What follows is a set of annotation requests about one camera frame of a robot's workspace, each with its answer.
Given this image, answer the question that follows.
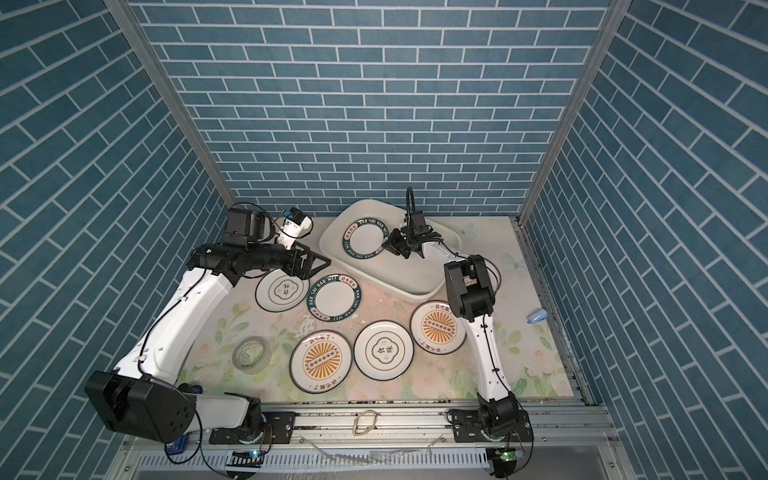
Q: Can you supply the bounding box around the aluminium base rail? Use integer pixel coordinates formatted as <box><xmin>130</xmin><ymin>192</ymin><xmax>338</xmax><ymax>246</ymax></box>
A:
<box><xmin>119</xmin><ymin>403</ymin><xmax>619</xmax><ymax>451</ymax></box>

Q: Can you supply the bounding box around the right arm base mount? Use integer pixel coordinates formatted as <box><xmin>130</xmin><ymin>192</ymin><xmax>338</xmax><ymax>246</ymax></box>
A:
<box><xmin>444</xmin><ymin>409</ymin><xmax>535</xmax><ymax>443</ymax></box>

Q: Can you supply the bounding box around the small light blue object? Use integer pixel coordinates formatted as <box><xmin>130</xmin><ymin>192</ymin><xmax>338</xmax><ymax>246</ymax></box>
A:
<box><xmin>527</xmin><ymin>308</ymin><xmax>549</xmax><ymax>324</ymax></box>

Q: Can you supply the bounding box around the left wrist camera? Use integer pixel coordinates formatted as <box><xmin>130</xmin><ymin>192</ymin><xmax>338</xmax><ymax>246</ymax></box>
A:
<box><xmin>277</xmin><ymin>207</ymin><xmax>314</xmax><ymax>250</ymax></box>

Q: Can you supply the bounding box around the beige rubber band loop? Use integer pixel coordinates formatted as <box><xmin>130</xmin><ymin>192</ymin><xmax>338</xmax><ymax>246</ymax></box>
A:
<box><xmin>352</xmin><ymin>409</ymin><xmax>380</xmax><ymax>437</ymax></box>

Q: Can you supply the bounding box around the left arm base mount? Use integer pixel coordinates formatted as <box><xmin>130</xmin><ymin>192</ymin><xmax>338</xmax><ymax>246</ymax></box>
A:
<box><xmin>209</xmin><ymin>411</ymin><xmax>296</xmax><ymax>447</ymax></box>

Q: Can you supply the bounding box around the white clover plate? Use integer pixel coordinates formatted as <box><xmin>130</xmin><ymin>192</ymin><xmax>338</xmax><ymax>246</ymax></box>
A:
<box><xmin>255</xmin><ymin>270</ymin><xmax>309</xmax><ymax>313</ymax></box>
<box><xmin>354</xmin><ymin>320</ymin><xmax>415</xmax><ymax>381</ymax></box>

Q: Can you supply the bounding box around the white plastic bin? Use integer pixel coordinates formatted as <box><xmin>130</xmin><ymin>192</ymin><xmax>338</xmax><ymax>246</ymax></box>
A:
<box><xmin>319</xmin><ymin>199</ymin><xmax>461</xmax><ymax>303</ymax></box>

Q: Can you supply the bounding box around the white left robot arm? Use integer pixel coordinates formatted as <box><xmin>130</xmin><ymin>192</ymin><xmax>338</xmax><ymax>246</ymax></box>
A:
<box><xmin>85</xmin><ymin>202</ymin><xmax>330</xmax><ymax>444</ymax></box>

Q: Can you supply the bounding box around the white clover plate centre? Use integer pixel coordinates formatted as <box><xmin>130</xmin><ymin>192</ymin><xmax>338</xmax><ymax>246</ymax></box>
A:
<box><xmin>354</xmin><ymin>320</ymin><xmax>415</xmax><ymax>381</ymax></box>

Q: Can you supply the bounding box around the green rim plate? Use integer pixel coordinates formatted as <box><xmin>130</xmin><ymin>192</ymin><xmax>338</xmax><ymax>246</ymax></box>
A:
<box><xmin>306</xmin><ymin>274</ymin><xmax>362</xmax><ymax>322</ymax></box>
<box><xmin>342</xmin><ymin>217</ymin><xmax>389</xmax><ymax>260</ymax></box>

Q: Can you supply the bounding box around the clear tape roll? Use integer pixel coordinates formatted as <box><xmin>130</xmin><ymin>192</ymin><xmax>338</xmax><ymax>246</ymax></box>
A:
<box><xmin>232</xmin><ymin>336</ymin><xmax>272</xmax><ymax>375</ymax></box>

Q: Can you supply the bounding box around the orange sunburst plate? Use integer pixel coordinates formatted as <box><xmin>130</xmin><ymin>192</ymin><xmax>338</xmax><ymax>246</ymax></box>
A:
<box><xmin>289</xmin><ymin>330</ymin><xmax>353</xmax><ymax>394</ymax></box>
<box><xmin>410</xmin><ymin>300</ymin><xmax>467</xmax><ymax>355</ymax></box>

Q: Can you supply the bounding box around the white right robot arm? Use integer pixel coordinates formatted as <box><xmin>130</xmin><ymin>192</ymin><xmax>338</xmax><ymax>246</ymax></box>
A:
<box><xmin>383</xmin><ymin>205</ymin><xmax>535</xmax><ymax>443</ymax></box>

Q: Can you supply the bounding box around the white clover plate left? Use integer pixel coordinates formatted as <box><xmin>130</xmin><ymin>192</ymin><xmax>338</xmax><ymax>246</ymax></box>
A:
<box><xmin>255</xmin><ymin>270</ymin><xmax>309</xmax><ymax>313</ymax></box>

